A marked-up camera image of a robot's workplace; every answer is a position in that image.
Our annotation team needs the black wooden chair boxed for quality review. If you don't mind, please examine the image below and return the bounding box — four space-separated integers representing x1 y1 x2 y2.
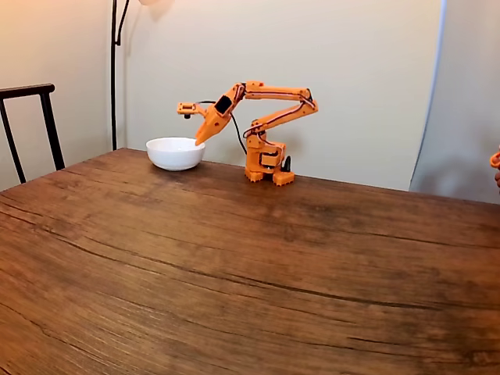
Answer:
0 83 66 184

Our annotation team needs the orange gripper camera mount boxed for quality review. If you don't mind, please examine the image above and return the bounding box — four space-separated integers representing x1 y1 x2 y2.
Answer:
176 101 208 120

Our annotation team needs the black floor lamp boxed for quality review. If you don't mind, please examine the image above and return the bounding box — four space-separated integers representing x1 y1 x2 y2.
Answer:
110 0 175 152

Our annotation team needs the black camera cable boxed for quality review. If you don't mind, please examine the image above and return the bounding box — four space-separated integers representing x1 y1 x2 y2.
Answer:
194 100 248 154

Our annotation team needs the pale curtain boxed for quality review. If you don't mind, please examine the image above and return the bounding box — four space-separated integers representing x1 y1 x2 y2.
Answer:
409 0 500 205

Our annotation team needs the white ceramic bowl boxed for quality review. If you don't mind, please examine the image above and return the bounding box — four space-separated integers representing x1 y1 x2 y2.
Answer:
145 136 207 172

